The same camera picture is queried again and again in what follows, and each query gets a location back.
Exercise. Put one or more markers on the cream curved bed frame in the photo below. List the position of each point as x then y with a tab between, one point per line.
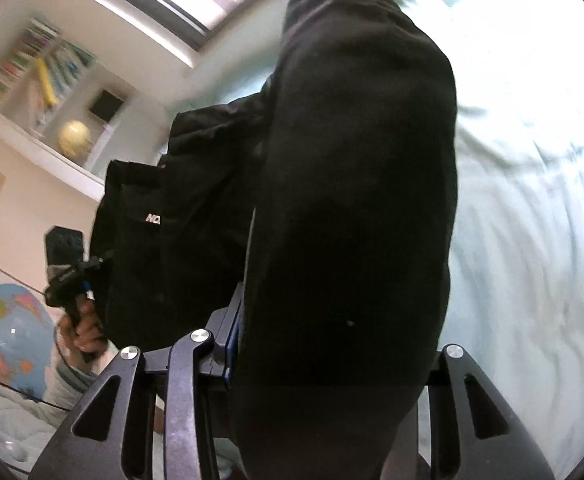
237	60

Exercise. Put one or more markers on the grey sleeve forearm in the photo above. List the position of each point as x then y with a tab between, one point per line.
66	383

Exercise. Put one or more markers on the yellow globe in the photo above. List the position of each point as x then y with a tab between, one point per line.
74	139

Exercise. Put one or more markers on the person's left hand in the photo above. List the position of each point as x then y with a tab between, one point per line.
83	338

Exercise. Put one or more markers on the inflatable blue globe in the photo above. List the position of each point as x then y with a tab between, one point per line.
26	337

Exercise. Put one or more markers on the wall bookshelf with books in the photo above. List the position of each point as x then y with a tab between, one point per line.
44	55

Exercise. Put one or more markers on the light green duvet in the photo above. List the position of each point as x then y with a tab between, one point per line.
517	253

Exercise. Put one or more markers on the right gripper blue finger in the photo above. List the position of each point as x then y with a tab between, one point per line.
224	325

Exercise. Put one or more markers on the black hooded jacket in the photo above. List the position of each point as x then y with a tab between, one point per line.
329	198

